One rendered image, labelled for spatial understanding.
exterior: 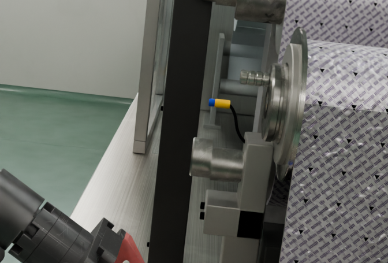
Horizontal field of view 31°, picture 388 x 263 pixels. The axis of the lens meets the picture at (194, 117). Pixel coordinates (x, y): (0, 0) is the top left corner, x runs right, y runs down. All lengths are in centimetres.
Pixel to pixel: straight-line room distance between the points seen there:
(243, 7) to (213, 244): 49
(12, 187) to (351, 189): 30
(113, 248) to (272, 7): 38
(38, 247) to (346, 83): 30
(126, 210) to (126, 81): 499
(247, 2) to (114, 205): 60
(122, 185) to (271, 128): 85
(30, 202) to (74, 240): 5
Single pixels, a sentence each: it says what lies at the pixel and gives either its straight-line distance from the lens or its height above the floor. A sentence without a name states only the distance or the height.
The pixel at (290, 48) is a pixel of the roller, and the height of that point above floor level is 130.
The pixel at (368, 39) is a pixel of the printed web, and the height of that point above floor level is 130.
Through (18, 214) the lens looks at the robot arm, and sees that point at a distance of 63.
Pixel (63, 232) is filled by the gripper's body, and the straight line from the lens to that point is 64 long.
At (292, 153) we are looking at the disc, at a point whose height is 122.
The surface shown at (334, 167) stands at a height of 121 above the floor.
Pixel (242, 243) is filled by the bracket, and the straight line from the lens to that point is 73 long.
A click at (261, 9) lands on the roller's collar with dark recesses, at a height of 132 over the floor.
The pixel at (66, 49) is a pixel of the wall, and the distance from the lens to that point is 634.
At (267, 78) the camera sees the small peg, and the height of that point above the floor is 127.
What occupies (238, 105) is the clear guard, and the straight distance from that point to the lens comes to 167.
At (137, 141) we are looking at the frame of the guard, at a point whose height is 93.
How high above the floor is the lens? 138
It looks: 13 degrees down
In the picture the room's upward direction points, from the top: 6 degrees clockwise
